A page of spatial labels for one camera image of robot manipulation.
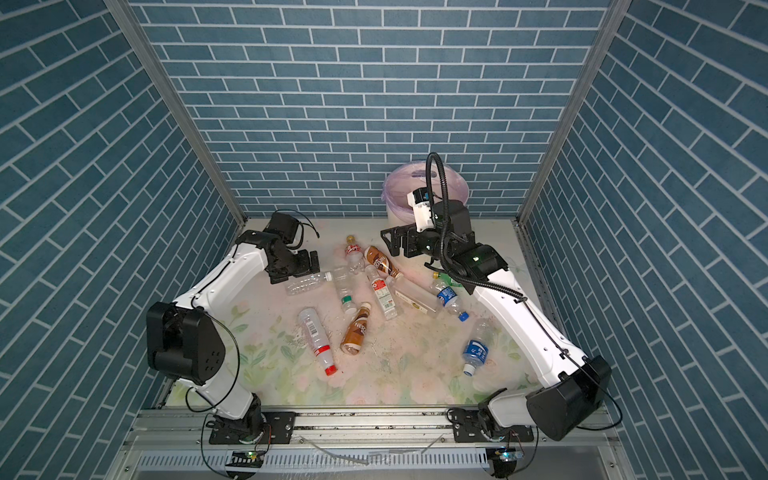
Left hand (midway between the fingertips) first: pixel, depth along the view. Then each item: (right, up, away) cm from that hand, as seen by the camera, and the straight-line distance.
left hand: (307, 270), depth 89 cm
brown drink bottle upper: (+22, +2, +13) cm, 26 cm away
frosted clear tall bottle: (+33, -9, +5) cm, 35 cm away
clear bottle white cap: (-6, -6, +10) cm, 13 cm away
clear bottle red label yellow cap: (+12, +3, +16) cm, 20 cm away
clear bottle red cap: (+4, -19, -4) cm, 20 cm away
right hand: (+26, +12, -17) cm, 34 cm away
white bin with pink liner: (+30, +30, +11) cm, 44 cm away
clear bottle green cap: (+9, -5, +11) cm, 15 cm away
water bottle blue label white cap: (+49, -21, -6) cm, 54 cm away
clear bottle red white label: (+23, -8, +4) cm, 24 cm away
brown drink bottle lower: (+14, -19, -4) cm, 24 cm away
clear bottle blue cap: (+43, -10, +5) cm, 45 cm away
